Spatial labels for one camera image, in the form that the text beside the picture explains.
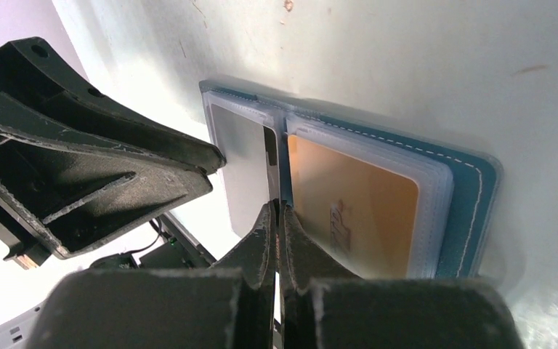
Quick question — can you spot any blue card holder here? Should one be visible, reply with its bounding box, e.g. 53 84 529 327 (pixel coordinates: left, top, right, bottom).
200 81 501 278

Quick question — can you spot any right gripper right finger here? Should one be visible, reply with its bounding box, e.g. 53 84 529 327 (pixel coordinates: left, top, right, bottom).
278 204 523 348

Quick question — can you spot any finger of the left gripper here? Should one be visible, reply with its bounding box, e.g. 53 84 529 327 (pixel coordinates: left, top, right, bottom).
0 37 225 174
0 113 213 260

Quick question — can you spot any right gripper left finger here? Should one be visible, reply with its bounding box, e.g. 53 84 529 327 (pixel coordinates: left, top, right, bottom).
27 201 277 348

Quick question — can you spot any orange credit card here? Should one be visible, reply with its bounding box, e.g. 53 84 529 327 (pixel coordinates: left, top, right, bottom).
288 135 419 278

